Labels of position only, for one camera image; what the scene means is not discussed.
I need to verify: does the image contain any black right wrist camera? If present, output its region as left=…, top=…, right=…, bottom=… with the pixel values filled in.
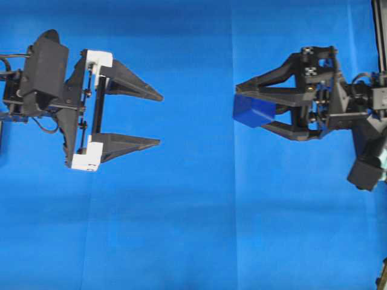
left=347, top=125, right=386, bottom=192

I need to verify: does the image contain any blue block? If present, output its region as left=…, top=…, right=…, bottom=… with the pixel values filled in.
left=233, top=94, right=276, bottom=128

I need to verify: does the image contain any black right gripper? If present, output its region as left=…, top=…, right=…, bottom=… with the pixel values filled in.
left=235, top=47, right=386, bottom=141

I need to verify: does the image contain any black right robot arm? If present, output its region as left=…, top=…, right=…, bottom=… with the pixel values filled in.
left=233, top=47, right=386, bottom=144

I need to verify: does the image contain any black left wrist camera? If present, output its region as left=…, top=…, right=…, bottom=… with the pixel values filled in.
left=19, top=29, right=69, bottom=117

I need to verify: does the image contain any blue table cloth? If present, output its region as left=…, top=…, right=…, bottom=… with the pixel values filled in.
left=1, top=1, right=386, bottom=289

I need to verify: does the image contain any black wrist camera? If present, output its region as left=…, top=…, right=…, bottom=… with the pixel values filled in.
left=347, top=125, right=386, bottom=192
left=19, top=29, right=69, bottom=117

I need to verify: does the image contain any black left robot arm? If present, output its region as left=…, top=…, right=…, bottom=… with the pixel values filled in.
left=1, top=41, right=163, bottom=172

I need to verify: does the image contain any black aluminium table rail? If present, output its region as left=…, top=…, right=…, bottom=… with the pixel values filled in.
left=371, top=0, right=386, bottom=71

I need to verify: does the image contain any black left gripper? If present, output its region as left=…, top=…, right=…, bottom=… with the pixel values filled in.
left=2, top=50, right=164, bottom=172

